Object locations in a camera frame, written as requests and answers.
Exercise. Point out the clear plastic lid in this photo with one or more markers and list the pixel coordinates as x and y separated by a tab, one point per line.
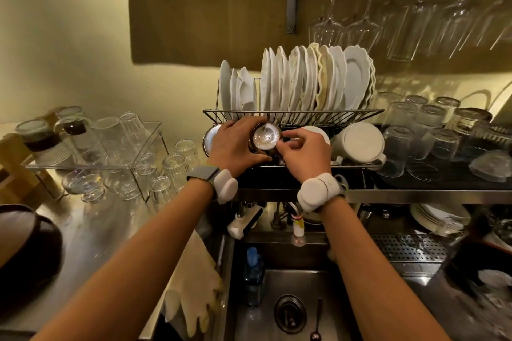
492	167

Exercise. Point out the perforated steel drain tray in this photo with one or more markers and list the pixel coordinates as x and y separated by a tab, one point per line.
412	248

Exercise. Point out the white wrist tracker band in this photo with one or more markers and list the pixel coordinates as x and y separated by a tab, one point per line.
318	191

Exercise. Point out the large white mug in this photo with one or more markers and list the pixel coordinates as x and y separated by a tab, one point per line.
360	143

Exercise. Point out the white faucet head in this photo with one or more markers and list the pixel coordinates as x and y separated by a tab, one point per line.
244	223

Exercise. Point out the small white cup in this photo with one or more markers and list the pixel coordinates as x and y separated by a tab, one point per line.
318	132

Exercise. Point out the person's right hand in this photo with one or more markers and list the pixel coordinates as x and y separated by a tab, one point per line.
308	157

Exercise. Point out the person's right thumb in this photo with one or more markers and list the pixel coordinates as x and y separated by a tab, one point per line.
284	147

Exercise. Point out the small steel cup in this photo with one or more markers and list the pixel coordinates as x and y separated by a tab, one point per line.
266	137

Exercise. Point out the steel bowl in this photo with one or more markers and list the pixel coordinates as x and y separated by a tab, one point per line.
208	140

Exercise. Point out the stainless steel shelf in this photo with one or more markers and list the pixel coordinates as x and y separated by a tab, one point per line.
420	195

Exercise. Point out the dark round pot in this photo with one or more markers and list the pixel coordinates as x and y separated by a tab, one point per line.
26	253

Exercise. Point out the person's left thumb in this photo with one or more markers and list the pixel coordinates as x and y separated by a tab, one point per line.
258	159

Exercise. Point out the wooden stand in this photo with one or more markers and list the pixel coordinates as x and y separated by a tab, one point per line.
16	177

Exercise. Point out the round sink drain strainer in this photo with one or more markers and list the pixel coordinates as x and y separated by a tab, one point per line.
290	314

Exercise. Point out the group of clear drinking glasses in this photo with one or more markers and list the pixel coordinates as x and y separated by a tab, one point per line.
120	141

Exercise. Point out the grey wristband with white tracker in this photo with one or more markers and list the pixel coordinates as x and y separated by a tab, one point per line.
218	183

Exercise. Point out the clear acrylic shelf riser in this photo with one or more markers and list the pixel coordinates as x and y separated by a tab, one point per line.
152	129

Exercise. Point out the group of upturned glass tumblers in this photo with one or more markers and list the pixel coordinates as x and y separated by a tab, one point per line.
432	133

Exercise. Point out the blue-capped soap bottle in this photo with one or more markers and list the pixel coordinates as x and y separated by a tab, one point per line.
253	272

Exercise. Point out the stack of white dinner plates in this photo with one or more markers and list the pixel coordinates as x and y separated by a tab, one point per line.
436	217

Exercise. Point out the steel sink basin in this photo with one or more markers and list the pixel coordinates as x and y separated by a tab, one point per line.
256	312

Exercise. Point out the row of white plates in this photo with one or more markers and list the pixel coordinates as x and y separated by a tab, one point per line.
304	77

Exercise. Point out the person's left hand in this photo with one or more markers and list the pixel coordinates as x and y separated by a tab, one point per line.
230	145

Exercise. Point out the row of hanging wine glasses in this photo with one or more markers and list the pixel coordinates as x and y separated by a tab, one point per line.
404	29

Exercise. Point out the small white striped bottle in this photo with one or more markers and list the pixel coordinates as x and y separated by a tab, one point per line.
298	229

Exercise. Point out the pair of white rubber gloves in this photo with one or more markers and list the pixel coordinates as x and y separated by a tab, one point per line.
194	276

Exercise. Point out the glass jar with dark lid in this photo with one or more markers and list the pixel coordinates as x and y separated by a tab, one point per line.
38	139

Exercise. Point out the person's left forearm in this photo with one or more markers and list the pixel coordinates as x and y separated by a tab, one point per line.
132	268

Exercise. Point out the person's right forearm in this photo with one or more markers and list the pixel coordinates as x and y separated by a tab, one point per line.
376	280

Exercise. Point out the metal spoon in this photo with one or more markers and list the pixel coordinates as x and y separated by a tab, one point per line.
318	320

